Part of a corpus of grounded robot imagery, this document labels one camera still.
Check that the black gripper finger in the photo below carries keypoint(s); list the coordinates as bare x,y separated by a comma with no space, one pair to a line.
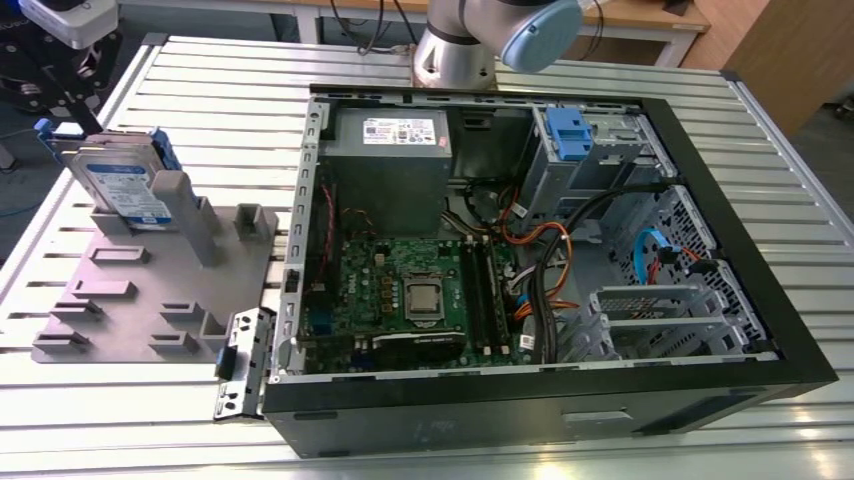
103,65
21,80

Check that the hard disk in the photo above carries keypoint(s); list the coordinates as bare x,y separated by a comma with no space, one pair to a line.
123,185

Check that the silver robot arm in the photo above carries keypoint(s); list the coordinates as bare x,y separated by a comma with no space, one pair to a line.
454,55

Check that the metal disk bay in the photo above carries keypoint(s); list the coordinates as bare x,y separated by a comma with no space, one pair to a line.
668,340

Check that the grey parts rack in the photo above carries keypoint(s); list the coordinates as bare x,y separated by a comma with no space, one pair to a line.
167,280

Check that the grey power supply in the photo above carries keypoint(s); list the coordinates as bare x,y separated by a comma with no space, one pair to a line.
394,195

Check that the green motherboard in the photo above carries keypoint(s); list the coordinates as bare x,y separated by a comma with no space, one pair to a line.
361,300

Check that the black CPU socket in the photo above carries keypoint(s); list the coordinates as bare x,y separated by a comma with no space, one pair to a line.
428,275

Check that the silver CPU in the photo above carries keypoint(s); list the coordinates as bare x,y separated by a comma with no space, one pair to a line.
425,298

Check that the blue drive carrier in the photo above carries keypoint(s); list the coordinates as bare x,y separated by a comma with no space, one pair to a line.
568,135

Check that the metal drive cage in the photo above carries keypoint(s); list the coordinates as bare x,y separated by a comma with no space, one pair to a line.
554,185

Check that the black graphics card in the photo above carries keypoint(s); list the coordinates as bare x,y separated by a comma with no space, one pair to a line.
417,346

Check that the wooden desk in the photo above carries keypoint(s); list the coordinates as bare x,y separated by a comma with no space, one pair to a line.
654,20

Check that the black PC case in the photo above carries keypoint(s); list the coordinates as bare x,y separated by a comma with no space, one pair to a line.
468,405

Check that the wooden cabinet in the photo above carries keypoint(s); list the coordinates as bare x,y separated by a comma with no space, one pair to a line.
795,60

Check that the white desk frame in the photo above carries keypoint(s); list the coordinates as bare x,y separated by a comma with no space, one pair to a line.
306,27

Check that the metal card retention bracket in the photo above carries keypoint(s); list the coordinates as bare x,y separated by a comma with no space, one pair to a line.
247,360

